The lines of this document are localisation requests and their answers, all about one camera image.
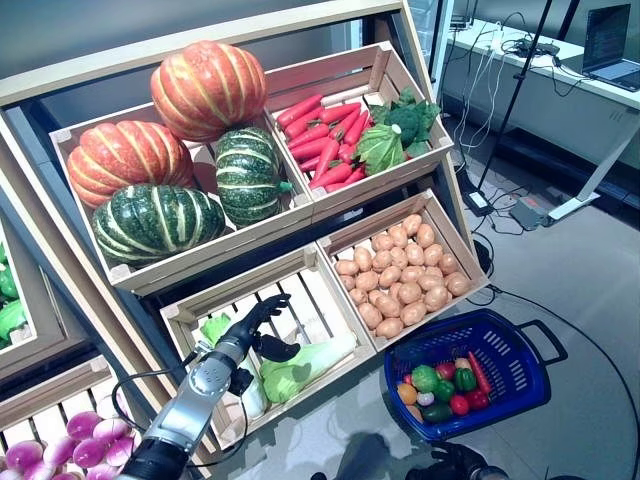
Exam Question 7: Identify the black tripod pole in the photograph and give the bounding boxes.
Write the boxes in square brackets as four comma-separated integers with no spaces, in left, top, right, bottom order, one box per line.
[476,0,554,194]

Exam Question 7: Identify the dark green bell pepper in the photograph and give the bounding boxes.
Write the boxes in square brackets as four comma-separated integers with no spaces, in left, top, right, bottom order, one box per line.
[453,367,478,393]

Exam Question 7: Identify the light green round cabbage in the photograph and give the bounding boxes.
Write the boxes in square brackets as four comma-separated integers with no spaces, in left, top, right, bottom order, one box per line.
[354,123,407,177]

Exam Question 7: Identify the light green bell pepper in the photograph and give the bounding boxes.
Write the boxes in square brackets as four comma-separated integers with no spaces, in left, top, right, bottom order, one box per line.
[411,364,441,394]

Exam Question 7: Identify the flat orange striped pumpkin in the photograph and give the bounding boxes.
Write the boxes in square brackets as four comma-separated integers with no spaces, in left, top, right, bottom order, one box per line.
[66,119,196,210]

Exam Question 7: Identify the white desk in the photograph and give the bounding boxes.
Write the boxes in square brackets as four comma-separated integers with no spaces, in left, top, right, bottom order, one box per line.
[441,17,640,222]

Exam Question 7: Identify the dark robot left hand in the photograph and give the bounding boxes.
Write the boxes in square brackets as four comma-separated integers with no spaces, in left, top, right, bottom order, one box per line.
[227,293,302,363]

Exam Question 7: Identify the grey floor box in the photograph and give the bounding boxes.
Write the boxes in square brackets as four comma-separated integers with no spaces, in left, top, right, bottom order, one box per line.
[509,195,552,232]

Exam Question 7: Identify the green vegetable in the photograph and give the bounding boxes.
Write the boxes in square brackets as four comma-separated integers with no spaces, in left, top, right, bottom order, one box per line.
[0,299,29,342]
[0,262,21,302]

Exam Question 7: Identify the wooden display shelf frame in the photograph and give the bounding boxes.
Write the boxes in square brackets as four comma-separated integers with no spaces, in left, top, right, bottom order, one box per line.
[0,0,494,467]

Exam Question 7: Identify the small green napa cabbage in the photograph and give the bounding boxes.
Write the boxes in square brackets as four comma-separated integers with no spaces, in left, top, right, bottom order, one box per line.
[199,313,234,349]

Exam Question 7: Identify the dark robot right hand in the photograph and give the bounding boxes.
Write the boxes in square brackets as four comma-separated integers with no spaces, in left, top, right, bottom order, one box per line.
[428,441,502,480]

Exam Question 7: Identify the wooden crate with potatoes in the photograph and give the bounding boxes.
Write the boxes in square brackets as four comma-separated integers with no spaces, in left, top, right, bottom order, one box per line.
[315,188,492,354]

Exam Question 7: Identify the wooden crate with cabbages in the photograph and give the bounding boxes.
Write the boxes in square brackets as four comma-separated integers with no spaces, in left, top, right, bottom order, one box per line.
[159,243,377,451]

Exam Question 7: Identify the large napa cabbage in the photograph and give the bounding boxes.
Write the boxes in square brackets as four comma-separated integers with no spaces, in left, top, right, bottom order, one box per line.
[259,331,359,405]

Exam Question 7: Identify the wooden crate with radishes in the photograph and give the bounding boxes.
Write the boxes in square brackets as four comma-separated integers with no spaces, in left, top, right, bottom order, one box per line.
[0,355,147,480]

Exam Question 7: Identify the large round orange pumpkin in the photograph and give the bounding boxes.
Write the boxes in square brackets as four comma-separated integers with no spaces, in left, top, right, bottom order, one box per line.
[149,40,269,144]

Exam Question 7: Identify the dark green avocado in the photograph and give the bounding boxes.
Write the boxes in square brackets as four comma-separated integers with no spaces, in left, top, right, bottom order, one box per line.
[421,403,454,424]

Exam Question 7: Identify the wide green striped pumpkin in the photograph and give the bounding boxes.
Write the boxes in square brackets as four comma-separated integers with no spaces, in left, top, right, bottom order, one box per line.
[91,183,227,269]

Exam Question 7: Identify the red bell pepper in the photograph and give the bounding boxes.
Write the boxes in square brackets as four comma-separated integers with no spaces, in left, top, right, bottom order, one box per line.
[465,388,491,412]

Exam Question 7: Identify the green pumpkin with stem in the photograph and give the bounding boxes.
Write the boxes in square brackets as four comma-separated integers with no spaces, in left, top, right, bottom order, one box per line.
[214,126,294,230]

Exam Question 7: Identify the black laptop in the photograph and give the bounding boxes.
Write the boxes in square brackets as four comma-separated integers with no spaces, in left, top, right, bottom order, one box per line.
[581,3,640,93]

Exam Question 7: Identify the wooden crate with green vegetables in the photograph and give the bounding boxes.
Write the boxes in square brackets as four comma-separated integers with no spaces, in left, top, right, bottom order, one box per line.
[0,209,96,382]

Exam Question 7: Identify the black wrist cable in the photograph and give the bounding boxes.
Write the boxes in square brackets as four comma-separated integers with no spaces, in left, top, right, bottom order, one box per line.
[111,367,197,442]

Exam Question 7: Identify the dark green leafy broccoli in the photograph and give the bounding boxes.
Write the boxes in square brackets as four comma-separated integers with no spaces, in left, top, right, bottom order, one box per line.
[368,88,442,159]

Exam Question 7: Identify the black hub device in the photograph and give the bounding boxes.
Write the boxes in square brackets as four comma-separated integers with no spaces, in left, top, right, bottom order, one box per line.
[513,40,562,58]

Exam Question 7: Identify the wooden crate with pumpkins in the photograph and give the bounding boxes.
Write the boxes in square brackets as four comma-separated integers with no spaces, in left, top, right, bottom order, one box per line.
[48,102,321,297]

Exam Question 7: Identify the black power adapter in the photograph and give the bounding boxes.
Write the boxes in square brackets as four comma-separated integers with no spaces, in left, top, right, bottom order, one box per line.
[464,189,494,218]

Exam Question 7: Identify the white napa cabbage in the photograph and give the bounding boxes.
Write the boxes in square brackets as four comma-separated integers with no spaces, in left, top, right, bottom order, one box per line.
[238,369,269,420]

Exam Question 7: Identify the orange carrot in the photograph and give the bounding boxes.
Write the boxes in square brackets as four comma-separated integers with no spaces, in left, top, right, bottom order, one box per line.
[467,351,494,396]

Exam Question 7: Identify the blue plastic shopping basket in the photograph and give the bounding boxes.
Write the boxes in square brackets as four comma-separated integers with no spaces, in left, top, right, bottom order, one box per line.
[383,308,570,442]

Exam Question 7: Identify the wooden crate with carrots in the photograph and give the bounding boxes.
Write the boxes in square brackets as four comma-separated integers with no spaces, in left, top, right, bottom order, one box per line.
[263,40,455,217]

